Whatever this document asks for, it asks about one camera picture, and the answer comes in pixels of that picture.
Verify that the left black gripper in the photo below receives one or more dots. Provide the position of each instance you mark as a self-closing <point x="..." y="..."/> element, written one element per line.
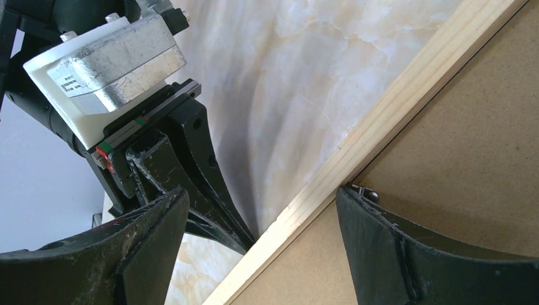
<point x="30" y="28"/>

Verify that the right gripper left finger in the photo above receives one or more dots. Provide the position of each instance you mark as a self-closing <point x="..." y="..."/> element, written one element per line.
<point x="129" y="260"/>

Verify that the wooden picture frame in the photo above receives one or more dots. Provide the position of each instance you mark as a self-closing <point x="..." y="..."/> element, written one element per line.
<point x="465" y="32"/>

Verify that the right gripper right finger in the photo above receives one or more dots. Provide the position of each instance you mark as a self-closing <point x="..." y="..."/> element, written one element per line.
<point x="393" y="260"/>

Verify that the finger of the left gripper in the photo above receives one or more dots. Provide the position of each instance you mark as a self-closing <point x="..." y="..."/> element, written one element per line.
<point x="155" y="165"/>
<point x="212" y="213"/>

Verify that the brown frame backing board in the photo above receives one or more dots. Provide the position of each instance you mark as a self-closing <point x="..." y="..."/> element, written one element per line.
<point x="466" y="167"/>

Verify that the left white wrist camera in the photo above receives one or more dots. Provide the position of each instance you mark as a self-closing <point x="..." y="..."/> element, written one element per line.
<point x="95" y="78"/>

